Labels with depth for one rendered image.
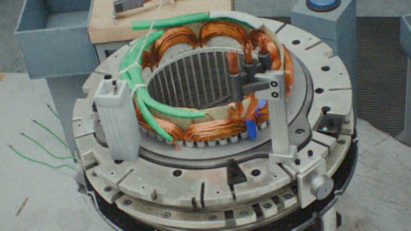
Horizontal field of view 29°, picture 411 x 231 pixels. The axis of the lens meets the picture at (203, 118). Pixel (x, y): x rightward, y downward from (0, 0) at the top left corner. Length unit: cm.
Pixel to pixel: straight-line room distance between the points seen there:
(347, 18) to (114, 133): 45
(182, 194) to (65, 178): 54
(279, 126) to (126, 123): 16
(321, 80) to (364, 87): 168
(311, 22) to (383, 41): 165
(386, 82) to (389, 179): 139
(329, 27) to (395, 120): 137
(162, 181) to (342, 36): 43
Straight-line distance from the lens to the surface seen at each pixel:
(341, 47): 116
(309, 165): 80
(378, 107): 251
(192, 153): 83
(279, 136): 79
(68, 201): 127
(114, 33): 111
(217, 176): 81
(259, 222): 85
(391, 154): 127
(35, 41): 115
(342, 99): 88
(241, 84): 73
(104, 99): 79
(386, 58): 271
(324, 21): 112
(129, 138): 82
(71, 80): 121
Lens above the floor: 167
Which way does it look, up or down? 41 degrees down
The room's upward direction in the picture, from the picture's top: 10 degrees counter-clockwise
